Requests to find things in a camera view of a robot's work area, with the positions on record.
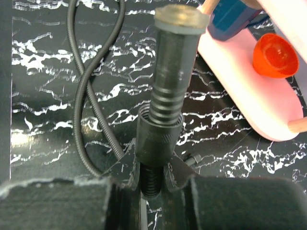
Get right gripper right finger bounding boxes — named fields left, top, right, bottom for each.
left=163, top=156, right=307, bottom=230

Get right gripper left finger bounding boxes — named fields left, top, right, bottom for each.
left=0, top=140, right=142, bottom=230

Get black corrugated flexible hose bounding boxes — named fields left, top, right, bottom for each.
left=67, top=0, right=185, bottom=197

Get black faucet fitting brass ends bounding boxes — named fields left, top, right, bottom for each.
left=149, top=4, right=209, bottom=126

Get pink three-tier wooden shelf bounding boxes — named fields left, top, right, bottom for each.
left=195, top=0, right=307, bottom=142

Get black marble pattern mat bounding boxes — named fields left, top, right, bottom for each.
left=10, top=0, right=307, bottom=230

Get orange plastic bowl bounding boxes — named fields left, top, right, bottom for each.
left=252, top=33, right=299, bottom=79

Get dark blue mug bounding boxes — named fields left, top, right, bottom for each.
left=207, top=0, right=262, bottom=41

